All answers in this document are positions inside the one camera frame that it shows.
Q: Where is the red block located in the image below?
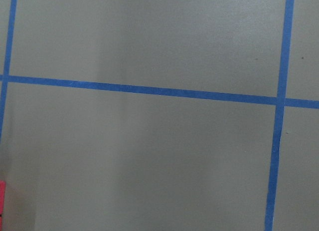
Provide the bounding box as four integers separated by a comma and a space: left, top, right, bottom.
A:
0, 180, 6, 230

